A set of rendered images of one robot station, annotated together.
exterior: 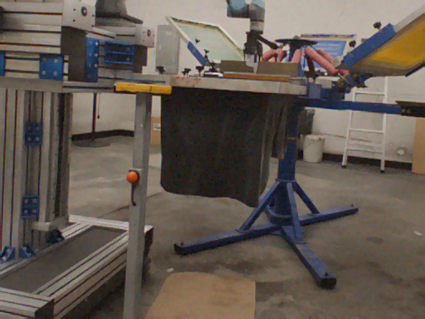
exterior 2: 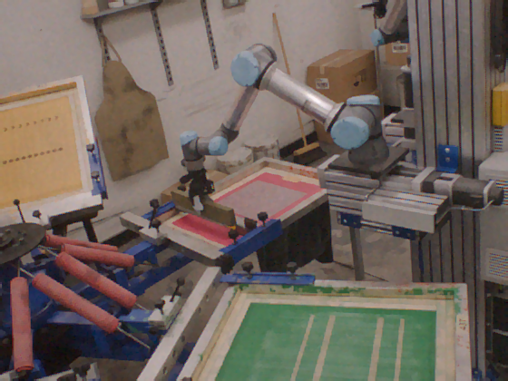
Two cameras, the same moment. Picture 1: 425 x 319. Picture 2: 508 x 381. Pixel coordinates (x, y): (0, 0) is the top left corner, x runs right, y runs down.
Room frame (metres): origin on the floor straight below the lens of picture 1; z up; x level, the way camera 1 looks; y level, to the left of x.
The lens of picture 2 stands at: (3.86, 1.31, 2.11)
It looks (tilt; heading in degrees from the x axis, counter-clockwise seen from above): 24 degrees down; 212
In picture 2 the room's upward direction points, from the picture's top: 11 degrees counter-clockwise
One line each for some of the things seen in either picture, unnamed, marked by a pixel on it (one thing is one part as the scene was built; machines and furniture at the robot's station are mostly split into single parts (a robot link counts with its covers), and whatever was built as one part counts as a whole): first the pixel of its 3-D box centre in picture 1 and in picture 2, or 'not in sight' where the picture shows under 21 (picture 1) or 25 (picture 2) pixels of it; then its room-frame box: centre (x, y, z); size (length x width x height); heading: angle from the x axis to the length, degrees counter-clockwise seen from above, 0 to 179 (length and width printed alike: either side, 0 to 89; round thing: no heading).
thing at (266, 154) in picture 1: (276, 143); not in sight; (1.74, -0.15, 0.74); 0.46 x 0.04 x 0.42; 160
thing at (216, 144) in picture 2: (237, 9); (214, 144); (2.08, 0.07, 1.35); 0.11 x 0.11 x 0.08; 2
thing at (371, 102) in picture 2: not in sight; (364, 114); (1.96, 0.65, 1.42); 0.13 x 0.12 x 0.14; 2
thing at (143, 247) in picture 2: not in sight; (144, 250); (2.39, -0.16, 1.02); 0.17 x 0.06 x 0.05; 160
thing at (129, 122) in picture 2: not in sight; (124, 104); (0.69, -1.63, 1.06); 0.53 x 0.07 x 1.05; 160
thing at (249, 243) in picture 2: not in sight; (251, 240); (2.18, 0.21, 0.97); 0.30 x 0.05 x 0.07; 160
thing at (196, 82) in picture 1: (239, 85); (249, 202); (1.86, 0.03, 0.97); 0.79 x 0.58 x 0.04; 160
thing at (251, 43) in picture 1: (254, 43); (200, 181); (2.11, -0.03, 1.19); 0.09 x 0.08 x 0.12; 70
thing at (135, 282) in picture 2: not in sight; (177, 261); (2.27, -0.12, 0.89); 1.24 x 0.06 x 0.06; 160
